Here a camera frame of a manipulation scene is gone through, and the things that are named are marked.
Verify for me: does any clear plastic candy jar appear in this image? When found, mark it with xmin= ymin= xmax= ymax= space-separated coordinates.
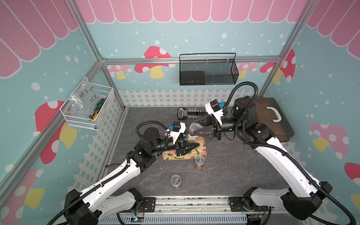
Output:
xmin=184 ymin=134 xmax=200 ymax=143

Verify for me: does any clear plastic jar lid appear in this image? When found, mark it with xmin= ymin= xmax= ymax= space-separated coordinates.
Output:
xmin=188 ymin=122 xmax=203 ymax=134

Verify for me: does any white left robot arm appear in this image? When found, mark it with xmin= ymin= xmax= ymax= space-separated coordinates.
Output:
xmin=49 ymin=121 xmax=200 ymax=225

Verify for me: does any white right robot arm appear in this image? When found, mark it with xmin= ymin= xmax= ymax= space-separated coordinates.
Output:
xmin=197 ymin=82 xmax=356 ymax=225

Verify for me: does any clear jar with brown candies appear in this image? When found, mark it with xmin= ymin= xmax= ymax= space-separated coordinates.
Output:
xmin=195 ymin=155 xmax=205 ymax=170

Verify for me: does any clear jar lying near front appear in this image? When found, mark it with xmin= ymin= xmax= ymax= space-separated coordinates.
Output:
xmin=170 ymin=174 xmax=182 ymax=188

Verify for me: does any floral rectangular tray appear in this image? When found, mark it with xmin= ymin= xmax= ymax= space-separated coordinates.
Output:
xmin=162 ymin=136 xmax=207 ymax=161

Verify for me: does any black box in mesh basket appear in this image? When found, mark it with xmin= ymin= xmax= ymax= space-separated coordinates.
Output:
xmin=179 ymin=71 xmax=205 ymax=86

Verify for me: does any brown lidded white storage box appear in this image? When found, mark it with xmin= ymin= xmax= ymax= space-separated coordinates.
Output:
xmin=254 ymin=98 xmax=294 ymax=143

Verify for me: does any green tool in white basket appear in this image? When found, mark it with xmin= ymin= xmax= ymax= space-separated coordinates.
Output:
xmin=88 ymin=98 xmax=106 ymax=120

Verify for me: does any clear plastic zip bag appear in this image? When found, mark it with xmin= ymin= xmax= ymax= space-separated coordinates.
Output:
xmin=67 ymin=78 xmax=103 ymax=114

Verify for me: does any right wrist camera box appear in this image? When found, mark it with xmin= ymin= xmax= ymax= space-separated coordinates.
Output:
xmin=205 ymin=99 xmax=225 ymax=125

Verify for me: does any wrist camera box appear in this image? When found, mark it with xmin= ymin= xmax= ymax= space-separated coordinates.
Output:
xmin=205 ymin=99 xmax=225 ymax=125
xmin=167 ymin=121 xmax=186 ymax=144

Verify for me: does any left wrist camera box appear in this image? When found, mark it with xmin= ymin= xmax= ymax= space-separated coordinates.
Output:
xmin=167 ymin=121 xmax=186 ymax=144

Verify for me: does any black wire mesh basket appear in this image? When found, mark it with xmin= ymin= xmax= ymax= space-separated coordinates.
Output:
xmin=179 ymin=52 xmax=239 ymax=85

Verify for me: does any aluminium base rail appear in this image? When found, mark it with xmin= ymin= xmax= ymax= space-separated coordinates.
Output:
xmin=114 ymin=196 xmax=284 ymax=225

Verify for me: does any white wire wall basket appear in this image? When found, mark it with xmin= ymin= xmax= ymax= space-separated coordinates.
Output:
xmin=60 ymin=78 xmax=114 ymax=130

